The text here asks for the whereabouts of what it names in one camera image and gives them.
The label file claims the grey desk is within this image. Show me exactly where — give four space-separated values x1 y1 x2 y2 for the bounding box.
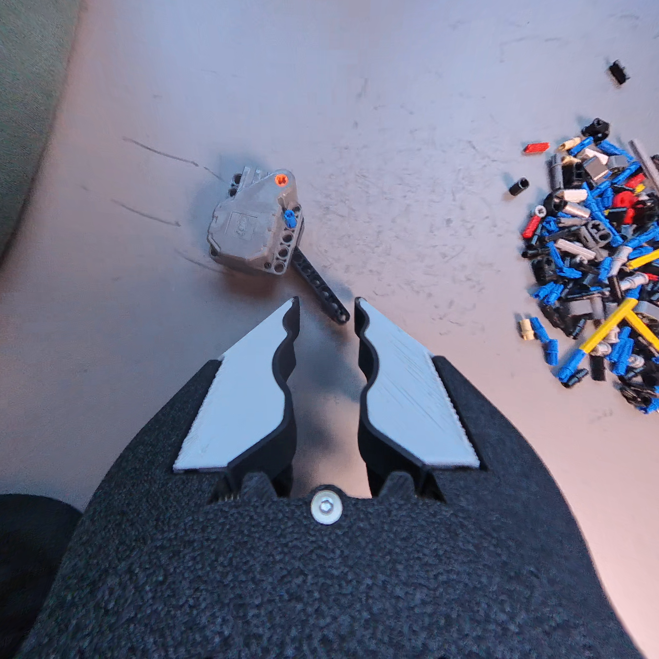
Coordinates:
0 0 659 659

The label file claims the pile of small building bricks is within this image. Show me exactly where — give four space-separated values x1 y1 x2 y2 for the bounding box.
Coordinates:
507 60 659 415

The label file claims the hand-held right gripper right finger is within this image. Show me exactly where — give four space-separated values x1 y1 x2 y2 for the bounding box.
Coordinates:
355 297 482 497

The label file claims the person's torso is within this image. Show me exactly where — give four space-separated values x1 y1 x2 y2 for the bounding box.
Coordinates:
0 0 83 258

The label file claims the black beam brick assembly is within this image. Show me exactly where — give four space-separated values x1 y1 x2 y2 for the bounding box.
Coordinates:
291 245 352 325

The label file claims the grey motor block assembly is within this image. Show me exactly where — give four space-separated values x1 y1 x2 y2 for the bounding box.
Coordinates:
207 167 304 277

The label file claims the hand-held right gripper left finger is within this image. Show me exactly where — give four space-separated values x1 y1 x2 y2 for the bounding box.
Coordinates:
173 297 301 495

